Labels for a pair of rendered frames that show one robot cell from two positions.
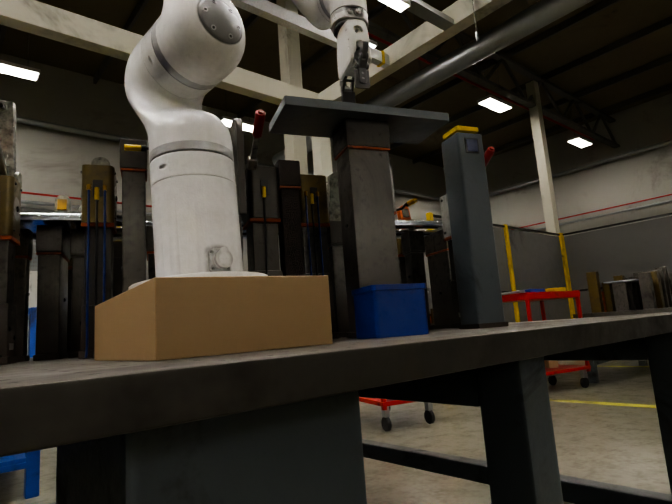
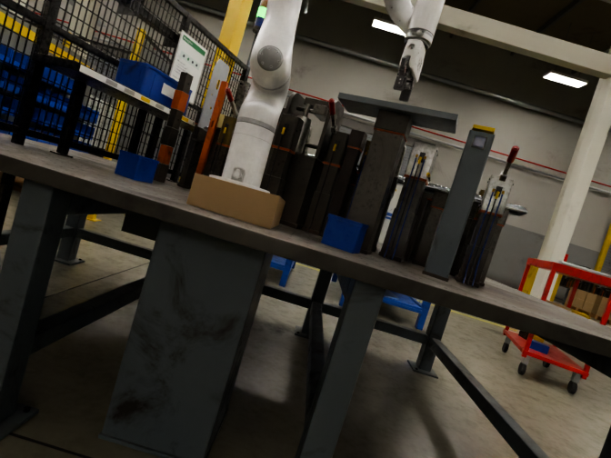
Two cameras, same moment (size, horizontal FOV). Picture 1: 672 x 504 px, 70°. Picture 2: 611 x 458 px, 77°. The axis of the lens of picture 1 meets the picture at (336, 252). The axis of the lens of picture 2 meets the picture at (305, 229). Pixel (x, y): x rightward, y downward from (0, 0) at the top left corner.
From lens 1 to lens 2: 76 cm
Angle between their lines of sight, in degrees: 43
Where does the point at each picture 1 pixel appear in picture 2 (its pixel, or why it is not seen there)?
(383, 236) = (375, 191)
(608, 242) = not seen: outside the picture
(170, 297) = (198, 182)
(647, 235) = not seen: outside the picture
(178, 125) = (244, 109)
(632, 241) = not seen: outside the picture
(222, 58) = (267, 77)
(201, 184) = (242, 138)
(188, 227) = (232, 156)
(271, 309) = (241, 201)
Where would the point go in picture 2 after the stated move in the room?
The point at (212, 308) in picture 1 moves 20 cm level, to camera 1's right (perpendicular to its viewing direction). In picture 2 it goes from (214, 192) to (259, 207)
